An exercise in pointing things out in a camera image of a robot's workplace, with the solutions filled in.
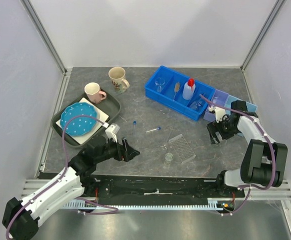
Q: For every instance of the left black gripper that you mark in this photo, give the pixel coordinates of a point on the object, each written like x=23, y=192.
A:
x=125, y=152

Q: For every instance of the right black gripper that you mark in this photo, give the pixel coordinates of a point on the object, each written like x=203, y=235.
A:
x=213, y=127

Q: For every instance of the blue safety glasses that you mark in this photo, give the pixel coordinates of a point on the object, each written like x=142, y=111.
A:
x=198, y=104

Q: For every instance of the small glass bottle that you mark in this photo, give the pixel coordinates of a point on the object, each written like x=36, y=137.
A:
x=168, y=159

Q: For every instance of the white red wash bottle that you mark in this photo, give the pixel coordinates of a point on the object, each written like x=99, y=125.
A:
x=188, y=89

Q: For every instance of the tan bristle tube brush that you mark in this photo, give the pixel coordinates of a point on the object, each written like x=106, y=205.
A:
x=176, y=89

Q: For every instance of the clear glass beaker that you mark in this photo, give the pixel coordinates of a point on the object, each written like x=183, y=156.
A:
x=159, y=83

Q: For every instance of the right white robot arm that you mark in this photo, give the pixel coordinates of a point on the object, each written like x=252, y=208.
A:
x=264, y=162

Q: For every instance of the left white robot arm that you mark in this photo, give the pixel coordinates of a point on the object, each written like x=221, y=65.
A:
x=22, y=218

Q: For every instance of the blue cap test tube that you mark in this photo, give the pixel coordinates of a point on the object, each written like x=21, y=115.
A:
x=152, y=130
x=134, y=127

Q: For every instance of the small watch glass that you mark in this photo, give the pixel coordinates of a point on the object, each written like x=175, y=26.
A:
x=164, y=147

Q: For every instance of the clear well plate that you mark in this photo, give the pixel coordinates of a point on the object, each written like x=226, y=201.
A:
x=182, y=149

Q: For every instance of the light blue middle bin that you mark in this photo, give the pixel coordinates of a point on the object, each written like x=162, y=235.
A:
x=232, y=99

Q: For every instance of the light blue bin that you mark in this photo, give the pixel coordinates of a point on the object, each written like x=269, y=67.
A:
x=251, y=107
x=232, y=99

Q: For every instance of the white square plate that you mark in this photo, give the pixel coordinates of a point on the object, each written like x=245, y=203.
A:
x=83, y=127

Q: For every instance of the light blue outer bin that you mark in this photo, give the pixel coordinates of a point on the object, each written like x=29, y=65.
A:
x=251, y=107

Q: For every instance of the dark green tray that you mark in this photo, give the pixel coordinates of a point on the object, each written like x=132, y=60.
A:
x=107, y=110

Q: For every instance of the blue polka dot plate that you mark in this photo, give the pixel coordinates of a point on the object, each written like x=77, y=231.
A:
x=78, y=119

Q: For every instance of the blue divided storage bin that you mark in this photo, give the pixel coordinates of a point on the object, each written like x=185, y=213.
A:
x=165, y=97

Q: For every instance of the pink cream mug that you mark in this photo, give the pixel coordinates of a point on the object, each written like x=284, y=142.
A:
x=94, y=92

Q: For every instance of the beige floral mug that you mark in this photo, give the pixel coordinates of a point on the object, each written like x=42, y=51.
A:
x=117, y=76

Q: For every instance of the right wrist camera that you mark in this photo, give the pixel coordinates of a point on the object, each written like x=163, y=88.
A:
x=218, y=112

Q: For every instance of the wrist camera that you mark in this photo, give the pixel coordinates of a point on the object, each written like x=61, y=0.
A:
x=218, y=112
x=111, y=132

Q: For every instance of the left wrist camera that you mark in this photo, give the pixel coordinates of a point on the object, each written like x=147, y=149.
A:
x=111, y=132

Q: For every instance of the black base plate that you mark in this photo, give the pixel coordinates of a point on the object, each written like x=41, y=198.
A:
x=110, y=186

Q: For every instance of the slotted cable duct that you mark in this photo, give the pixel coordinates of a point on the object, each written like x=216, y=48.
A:
x=212, y=205

